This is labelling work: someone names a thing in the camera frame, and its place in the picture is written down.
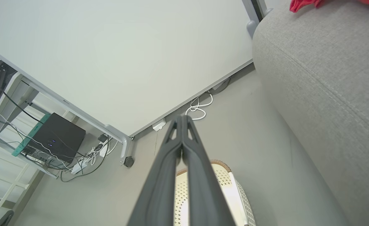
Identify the white partition panel grey frame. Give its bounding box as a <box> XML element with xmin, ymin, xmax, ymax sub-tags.
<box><xmin>0</xmin><ymin>0</ymin><xmax>254</xmax><ymax>137</ymax></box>

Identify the white metal desk frame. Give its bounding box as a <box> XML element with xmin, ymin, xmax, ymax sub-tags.
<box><xmin>0</xmin><ymin>52</ymin><xmax>78</xmax><ymax>179</ymax></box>

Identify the grey partition leg with caster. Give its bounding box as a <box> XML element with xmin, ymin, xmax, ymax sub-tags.
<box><xmin>104</xmin><ymin>124</ymin><xmax>132</xmax><ymax>166</ymax></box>

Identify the black computer box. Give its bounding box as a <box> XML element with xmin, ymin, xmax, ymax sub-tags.
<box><xmin>24</xmin><ymin>113</ymin><xmax>87</xmax><ymax>161</ymax></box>

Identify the white power strip with cables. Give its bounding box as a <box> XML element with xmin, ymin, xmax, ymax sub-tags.
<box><xmin>60</xmin><ymin>137</ymin><xmax>113</xmax><ymax>183</ymax></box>

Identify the red garment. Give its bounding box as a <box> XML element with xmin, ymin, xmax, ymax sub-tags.
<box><xmin>289</xmin><ymin>0</ymin><xmax>333</xmax><ymax>13</ymax></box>

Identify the teal green board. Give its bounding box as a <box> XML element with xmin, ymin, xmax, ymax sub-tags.
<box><xmin>11</xmin><ymin>113</ymin><xmax>52</xmax><ymax>157</ymax></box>

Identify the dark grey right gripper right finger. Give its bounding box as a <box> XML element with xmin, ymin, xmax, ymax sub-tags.
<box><xmin>182</xmin><ymin>115</ymin><xmax>237</xmax><ymax>226</ymax></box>

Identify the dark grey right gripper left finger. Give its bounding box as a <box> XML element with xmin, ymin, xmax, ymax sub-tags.
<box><xmin>126</xmin><ymin>115</ymin><xmax>183</xmax><ymax>226</ymax></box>

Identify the black floor cable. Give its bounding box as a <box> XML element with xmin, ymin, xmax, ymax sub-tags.
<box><xmin>207</xmin><ymin>77</ymin><xmax>232</xmax><ymax>95</ymax></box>

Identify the white partition panel narrow view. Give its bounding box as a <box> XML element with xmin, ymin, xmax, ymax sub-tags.
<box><xmin>256</xmin><ymin>0</ymin><xmax>290</xmax><ymax>10</ymax></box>

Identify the cream perforated laundry basket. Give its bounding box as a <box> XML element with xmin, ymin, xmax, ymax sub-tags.
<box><xmin>174</xmin><ymin>159</ymin><xmax>257</xmax><ymax>226</ymax></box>

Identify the white coiled power cable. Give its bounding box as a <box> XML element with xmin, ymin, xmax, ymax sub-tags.
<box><xmin>185</xmin><ymin>92</ymin><xmax>214</xmax><ymax>121</ymax></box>

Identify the grey fabric sofa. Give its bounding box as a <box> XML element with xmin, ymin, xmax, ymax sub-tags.
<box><xmin>252</xmin><ymin>0</ymin><xmax>369</xmax><ymax>226</ymax></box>

